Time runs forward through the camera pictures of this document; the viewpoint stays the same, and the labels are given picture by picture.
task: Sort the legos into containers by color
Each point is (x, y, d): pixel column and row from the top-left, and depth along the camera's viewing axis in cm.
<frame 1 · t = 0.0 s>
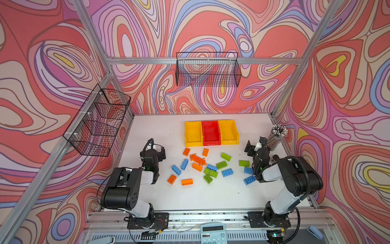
left hand: (155, 147, 94), fingers open
right hand: (256, 144, 95), fingers open
left yellow plastic bin: (193, 135, 107), point 2 cm above the table
red plastic bin: (211, 134, 105), point 4 cm above the table
right yellow plastic bin: (229, 132, 110), point 2 cm above the table
orange lego chassis plate: (196, 158, 97), on the table
orange lego brick upside down: (186, 152, 99), point 2 cm above the table
orange lego brick studs up: (205, 152, 99), point 2 cm above the table
orange lego brick on side: (197, 166, 92), point 2 cm above the table
orange lego brick front left: (171, 179, 88), on the table
orange lego brick front: (187, 182, 86), point 2 cm above the table
blue lego brick standing: (184, 163, 93), point 3 cm above the table
blue lego brick left: (176, 170, 92), on the table
blue lego brick center right: (227, 172, 90), point 2 cm above the table
blue lego brick far right: (248, 171, 90), point 2 cm above the table
blue lego brick front right: (249, 180, 88), point 2 cm above the table
green lego brick top: (226, 156, 96), point 3 cm above the table
green lego brick upside down: (221, 165, 93), point 2 cm above the table
green lego brick right: (244, 163, 93), point 3 cm above the table
green lego brick pair: (210, 172, 90), point 2 cm above the table
green lego brick bottom: (207, 178, 88), point 2 cm above the table

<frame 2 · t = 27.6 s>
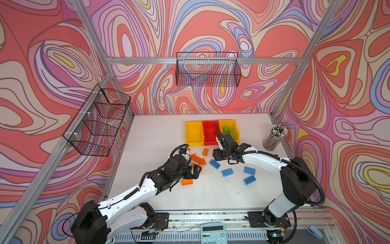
left hand: (196, 167, 79), fingers open
right hand: (219, 157, 90), fingers open
green lego brick upside down: (229, 130, 110), point 3 cm above the table
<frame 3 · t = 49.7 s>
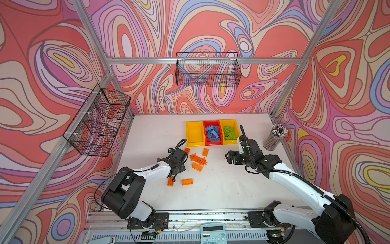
left hand: (182, 166, 92), fingers closed
right hand: (233, 159, 83), fingers open
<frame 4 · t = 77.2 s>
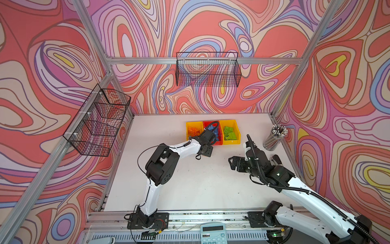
left hand: (208, 149, 98), fingers open
right hand: (236, 164, 77), fingers open
